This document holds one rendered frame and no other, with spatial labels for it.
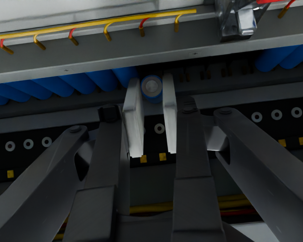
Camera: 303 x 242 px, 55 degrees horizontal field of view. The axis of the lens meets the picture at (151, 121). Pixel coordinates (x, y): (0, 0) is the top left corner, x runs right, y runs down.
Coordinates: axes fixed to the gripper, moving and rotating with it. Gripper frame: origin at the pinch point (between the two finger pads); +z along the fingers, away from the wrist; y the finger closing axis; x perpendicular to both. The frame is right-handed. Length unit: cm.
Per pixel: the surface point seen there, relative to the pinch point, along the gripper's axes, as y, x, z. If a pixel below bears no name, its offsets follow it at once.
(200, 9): 3.6, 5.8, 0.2
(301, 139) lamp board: 14.2, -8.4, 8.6
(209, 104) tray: 5.4, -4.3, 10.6
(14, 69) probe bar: -8.1, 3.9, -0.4
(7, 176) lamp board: -16.8, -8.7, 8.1
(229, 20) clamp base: 4.8, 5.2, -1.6
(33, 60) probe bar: -6.8, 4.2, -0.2
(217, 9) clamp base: 4.2, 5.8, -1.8
